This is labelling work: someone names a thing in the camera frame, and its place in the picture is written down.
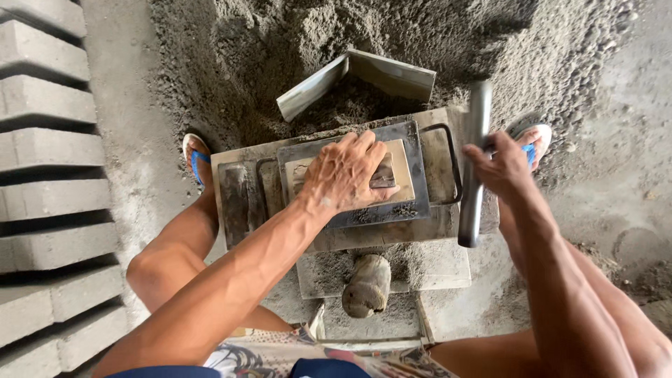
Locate dark metal brick mould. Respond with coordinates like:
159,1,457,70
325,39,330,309
255,121,464,230

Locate grey metal pipe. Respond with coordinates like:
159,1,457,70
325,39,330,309
458,80,494,249

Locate wooden mallet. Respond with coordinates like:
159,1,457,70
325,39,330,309
341,254,392,319

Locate dusty wooden work board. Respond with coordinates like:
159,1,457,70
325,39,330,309
210,106,501,254

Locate blue white right flip-flop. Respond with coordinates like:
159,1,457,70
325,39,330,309
505,123,553,172

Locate person's left leg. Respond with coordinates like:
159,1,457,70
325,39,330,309
125,138,296,333

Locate heap of grey cement mix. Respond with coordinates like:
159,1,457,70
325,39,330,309
147,0,646,158

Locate blue white left flip-flop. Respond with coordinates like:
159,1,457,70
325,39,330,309
182,133,212,188

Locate rows of grey concrete bricks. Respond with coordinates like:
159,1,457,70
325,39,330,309
0,0,131,378

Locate grey concrete base slab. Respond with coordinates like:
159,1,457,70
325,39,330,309
295,243,472,300

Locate blue white flip-flop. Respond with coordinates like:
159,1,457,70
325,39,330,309
505,123,553,172
182,133,212,188

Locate person's right leg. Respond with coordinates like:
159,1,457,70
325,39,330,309
428,128,672,378

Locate bent metal sheet scoop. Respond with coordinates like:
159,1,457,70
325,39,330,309
276,48,437,124

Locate dark wooden block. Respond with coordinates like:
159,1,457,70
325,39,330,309
217,163,251,249

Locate patterned shorts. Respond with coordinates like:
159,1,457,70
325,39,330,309
105,317,459,378

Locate person's right hand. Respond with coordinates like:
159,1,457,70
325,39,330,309
462,130,537,204

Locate person's leg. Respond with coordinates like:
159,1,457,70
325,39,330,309
428,128,672,378
125,138,296,333

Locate person's left hand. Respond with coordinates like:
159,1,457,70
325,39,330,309
296,130,401,216

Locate beige press plate with handle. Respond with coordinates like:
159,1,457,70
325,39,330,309
285,139,416,207

